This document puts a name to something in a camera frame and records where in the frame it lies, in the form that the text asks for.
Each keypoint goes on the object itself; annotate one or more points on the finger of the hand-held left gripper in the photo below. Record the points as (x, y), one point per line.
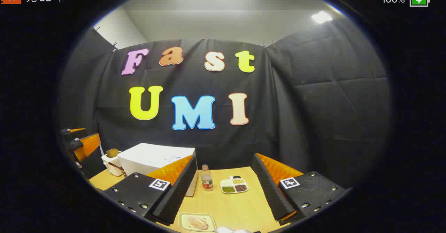
(69, 134)
(87, 145)

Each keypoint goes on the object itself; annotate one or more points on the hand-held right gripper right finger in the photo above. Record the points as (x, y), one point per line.
(270, 191)

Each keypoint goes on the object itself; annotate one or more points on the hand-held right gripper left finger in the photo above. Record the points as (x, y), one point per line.
(174, 194)

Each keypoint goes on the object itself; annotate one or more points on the pale green square plate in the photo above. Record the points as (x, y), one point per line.
(184, 220)

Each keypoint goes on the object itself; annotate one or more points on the pink meat slice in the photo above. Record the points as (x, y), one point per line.
(198, 222)

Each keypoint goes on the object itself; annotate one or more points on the white microwave oven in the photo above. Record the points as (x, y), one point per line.
(146, 159)

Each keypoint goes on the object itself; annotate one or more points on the brown bread slice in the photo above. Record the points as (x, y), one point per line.
(112, 152)

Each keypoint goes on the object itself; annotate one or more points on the clear bottle with red label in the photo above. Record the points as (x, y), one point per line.
(207, 180)

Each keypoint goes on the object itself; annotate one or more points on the white divided plate of beans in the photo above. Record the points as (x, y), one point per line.
(234, 185)

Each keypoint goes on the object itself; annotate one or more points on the black backdrop cloth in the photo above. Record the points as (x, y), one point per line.
(296, 121)

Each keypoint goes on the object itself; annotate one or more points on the small ceiling light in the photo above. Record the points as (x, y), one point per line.
(321, 16)

